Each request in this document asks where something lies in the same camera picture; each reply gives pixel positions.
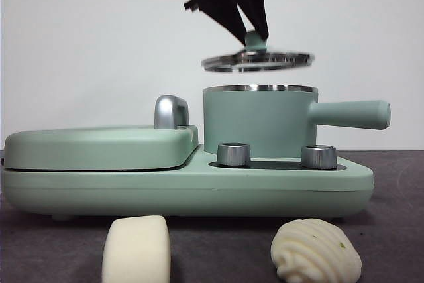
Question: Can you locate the glass pot lid green knob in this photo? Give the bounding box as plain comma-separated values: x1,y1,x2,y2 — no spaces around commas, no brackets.
201,30,314,74

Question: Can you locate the twisted white steamed bun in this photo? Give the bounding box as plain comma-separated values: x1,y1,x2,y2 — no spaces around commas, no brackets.
270,218,362,280

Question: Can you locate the smooth white steamed bun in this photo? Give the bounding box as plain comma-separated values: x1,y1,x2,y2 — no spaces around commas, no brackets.
101,215,172,283

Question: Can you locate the silver control knob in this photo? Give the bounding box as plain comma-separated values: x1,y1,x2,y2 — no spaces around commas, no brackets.
300,144,335,169
217,142,252,167

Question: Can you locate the mint green grill cover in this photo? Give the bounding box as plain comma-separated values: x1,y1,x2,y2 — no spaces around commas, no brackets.
3,124,201,168

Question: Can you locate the mint green breakfast maker base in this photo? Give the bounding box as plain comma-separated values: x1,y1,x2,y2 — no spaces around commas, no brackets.
1,145,375,221

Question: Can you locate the silver grill cover handle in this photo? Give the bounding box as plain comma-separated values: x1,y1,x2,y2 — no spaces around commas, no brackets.
154,95,190,131

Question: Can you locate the mint green pot with handle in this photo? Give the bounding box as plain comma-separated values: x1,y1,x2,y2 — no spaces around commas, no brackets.
202,84,392,159

